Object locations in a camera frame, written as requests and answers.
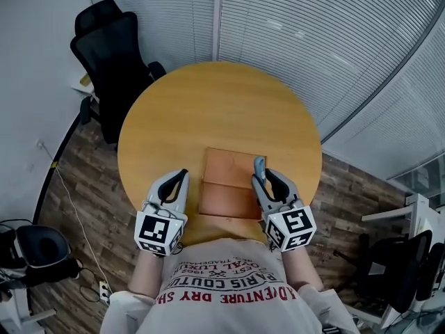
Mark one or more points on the brown cardboard box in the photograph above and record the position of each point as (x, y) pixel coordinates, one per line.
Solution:
(226, 186)

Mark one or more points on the white window blinds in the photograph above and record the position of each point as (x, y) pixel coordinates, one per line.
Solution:
(313, 40)

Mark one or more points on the person's right forearm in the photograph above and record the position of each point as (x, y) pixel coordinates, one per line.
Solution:
(300, 270)

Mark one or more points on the white wall socket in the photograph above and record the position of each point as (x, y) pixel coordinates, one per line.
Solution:
(41, 144)

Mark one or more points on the white power strip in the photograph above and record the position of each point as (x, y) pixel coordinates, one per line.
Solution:
(104, 292)

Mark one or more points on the white printed t-shirt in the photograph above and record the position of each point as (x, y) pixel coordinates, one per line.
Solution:
(226, 301)

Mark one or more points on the person's left forearm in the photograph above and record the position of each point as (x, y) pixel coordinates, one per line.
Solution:
(147, 273)

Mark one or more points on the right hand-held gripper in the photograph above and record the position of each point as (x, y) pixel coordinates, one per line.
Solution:
(290, 226)

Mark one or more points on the white table frame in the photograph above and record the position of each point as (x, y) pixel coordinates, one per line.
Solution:
(21, 311)

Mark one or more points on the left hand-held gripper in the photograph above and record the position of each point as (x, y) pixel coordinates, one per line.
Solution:
(158, 228)

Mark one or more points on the black mesh office chair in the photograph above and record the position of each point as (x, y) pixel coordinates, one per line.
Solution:
(107, 68)

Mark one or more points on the black padded chair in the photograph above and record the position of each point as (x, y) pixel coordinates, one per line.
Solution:
(41, 252)

